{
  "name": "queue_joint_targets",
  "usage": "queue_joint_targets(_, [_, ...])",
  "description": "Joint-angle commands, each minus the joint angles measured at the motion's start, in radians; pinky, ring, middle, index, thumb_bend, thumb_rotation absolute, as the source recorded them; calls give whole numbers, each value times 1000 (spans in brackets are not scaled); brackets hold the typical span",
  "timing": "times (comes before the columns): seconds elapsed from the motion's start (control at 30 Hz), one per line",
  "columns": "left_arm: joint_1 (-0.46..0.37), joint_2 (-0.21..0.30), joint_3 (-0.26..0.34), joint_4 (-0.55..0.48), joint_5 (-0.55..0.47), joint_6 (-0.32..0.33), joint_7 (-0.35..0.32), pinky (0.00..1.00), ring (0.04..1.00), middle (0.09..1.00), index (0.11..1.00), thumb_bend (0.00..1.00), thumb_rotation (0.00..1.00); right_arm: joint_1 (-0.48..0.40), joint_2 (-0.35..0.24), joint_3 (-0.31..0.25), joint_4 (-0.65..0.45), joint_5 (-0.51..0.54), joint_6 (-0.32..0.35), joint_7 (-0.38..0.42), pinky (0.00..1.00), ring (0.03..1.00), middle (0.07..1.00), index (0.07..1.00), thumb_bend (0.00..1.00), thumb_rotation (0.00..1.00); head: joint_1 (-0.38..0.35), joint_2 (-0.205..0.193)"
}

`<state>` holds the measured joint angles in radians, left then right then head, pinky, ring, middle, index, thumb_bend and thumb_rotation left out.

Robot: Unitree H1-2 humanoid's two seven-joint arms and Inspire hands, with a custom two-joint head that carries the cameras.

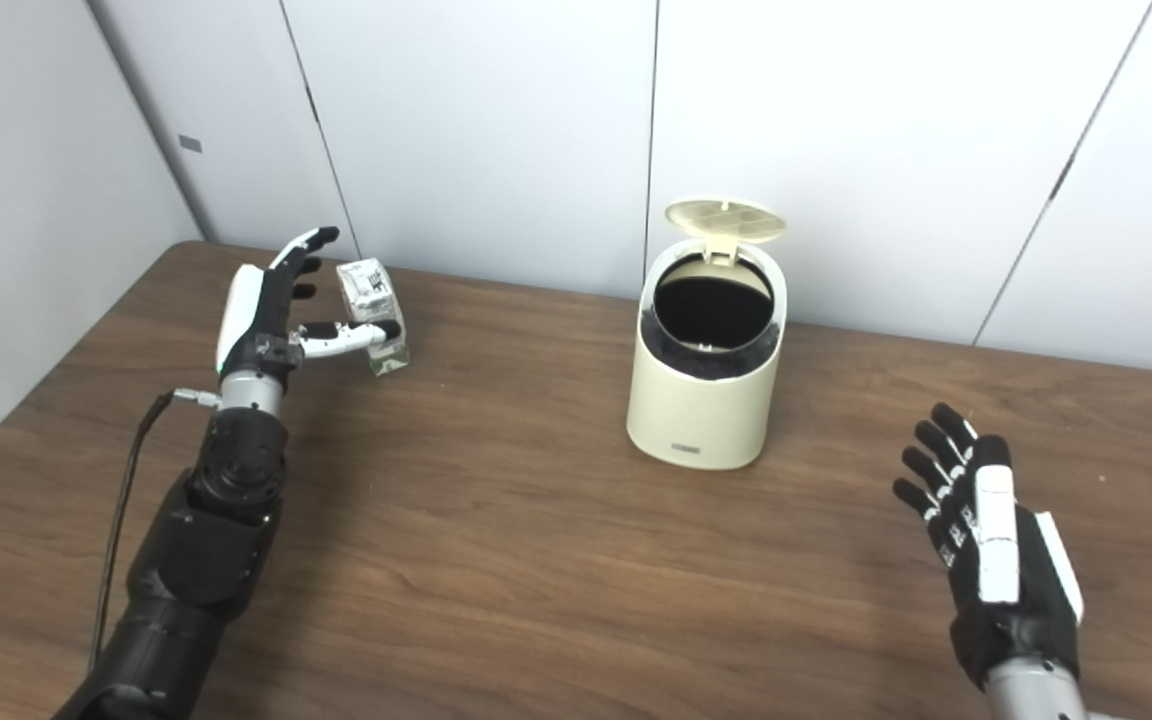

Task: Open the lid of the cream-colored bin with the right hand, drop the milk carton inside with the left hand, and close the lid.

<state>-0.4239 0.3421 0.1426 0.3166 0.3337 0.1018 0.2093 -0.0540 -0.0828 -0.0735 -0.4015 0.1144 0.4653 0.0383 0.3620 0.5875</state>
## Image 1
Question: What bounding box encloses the white and black left hand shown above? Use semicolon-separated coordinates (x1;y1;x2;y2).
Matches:
216;226;403;386

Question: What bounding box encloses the white and black right hand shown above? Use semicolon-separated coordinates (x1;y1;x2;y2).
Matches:
892;403;1085;691

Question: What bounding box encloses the white green milk carton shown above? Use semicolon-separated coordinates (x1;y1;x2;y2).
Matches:
336;258;411;378

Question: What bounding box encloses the cream-colored bin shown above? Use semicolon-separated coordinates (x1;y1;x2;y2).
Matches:
626;235;791;471

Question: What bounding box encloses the cream round bin lid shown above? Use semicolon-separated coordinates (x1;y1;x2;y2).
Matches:
664;198;788;266

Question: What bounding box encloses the black bin liner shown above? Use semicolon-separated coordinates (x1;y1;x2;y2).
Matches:
641;255;785;379

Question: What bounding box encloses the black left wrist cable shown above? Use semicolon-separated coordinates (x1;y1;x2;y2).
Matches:
86;388;222;671

